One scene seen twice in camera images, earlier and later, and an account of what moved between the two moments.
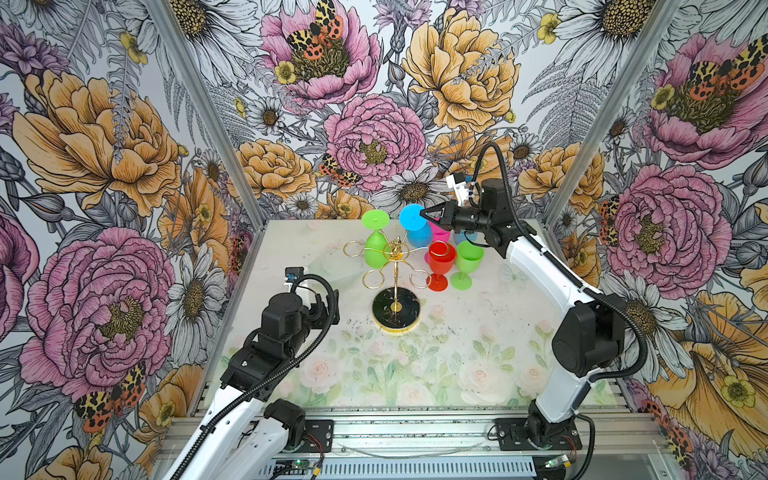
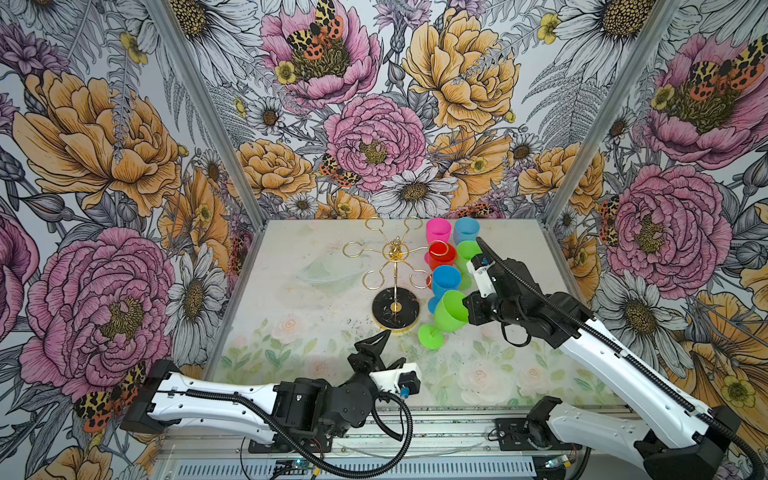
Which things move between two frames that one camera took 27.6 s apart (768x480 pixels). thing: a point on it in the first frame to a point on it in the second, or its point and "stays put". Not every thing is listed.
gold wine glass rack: x=396 y=309 stays put
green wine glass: x=377 y=252 to x=451 y=314
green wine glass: x=468 y=258 stays put
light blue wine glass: x=471 y=235 stays put
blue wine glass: x=419 y=231 to x=445 y=278
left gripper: x=321 y=319 to x=371 y=362
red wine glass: x=442 y=256 stays put
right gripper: x=448 y=211 to x=474 y=305
